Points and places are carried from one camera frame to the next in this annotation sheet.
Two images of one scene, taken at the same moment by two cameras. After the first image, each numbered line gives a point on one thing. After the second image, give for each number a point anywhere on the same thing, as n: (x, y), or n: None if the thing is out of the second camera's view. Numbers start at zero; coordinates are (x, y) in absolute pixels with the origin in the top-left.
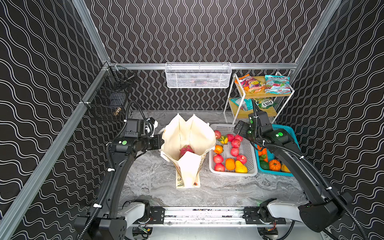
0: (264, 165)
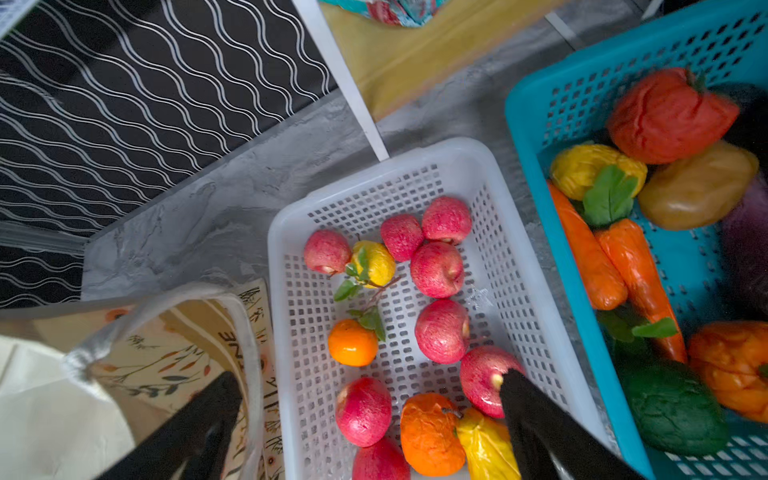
0: (672, 409)
